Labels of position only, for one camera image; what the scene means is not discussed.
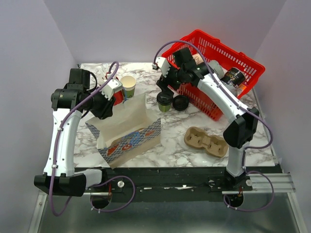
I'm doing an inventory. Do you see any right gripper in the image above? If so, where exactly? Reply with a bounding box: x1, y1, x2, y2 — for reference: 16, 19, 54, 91
155, 62, 185, 98

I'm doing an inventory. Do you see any black coffee lid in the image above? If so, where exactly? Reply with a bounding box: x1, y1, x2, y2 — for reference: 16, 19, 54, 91
156, 92, 173, 106

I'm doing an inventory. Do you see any paper takeout bag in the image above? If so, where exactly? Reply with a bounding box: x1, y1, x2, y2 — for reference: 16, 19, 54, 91
86, 93, 161, 169

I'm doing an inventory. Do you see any cardboard cup carrier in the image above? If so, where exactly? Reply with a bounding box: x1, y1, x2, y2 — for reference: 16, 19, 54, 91
184, 127, 229, 158

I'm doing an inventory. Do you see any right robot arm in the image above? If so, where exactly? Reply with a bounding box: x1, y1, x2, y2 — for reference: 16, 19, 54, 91
152, 47, 259, 190

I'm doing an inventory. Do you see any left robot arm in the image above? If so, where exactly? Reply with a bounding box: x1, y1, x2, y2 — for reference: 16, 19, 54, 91
34, 68, 122, 197

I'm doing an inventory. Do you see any grey coffee bag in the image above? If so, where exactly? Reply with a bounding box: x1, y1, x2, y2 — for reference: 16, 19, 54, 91
208, 60, 225, 79

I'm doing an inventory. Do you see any black coffee can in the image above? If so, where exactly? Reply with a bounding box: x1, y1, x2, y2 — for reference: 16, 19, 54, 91
221, 67, 246, 86

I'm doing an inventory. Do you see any red ribbed cup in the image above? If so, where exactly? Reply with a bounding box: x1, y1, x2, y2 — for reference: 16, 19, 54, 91
113, 77, 123, 105

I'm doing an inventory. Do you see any stack of black lids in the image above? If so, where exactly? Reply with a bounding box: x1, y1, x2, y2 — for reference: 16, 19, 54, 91
172, 95, 189, 111

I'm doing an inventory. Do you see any white straws bundle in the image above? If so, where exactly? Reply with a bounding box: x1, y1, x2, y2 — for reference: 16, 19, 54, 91
97, 67, 111, 82

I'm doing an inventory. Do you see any pink patterned cup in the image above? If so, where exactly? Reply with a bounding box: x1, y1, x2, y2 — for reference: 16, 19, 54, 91
192, 53, 205, 65

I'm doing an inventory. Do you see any red plastic basket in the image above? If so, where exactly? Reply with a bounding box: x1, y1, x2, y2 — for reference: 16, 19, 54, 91
161, 29, 266, 121

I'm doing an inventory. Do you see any grey crumpled pouch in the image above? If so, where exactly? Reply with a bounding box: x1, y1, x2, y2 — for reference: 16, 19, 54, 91
224, 83, 238, 97

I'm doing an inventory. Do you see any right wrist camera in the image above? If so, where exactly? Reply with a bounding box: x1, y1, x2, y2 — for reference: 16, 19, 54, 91
152, 57, 171, 77

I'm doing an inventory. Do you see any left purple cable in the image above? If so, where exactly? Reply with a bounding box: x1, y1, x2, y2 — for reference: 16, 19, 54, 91
48, 61, 136, 216

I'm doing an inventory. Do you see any purple cable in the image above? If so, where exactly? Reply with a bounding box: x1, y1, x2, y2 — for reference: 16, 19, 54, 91
48, 61, 136, 216
152, 40, 275, 212

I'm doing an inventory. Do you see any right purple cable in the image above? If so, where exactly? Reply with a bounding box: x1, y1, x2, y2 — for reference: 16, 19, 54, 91
152, 40, 275, 212

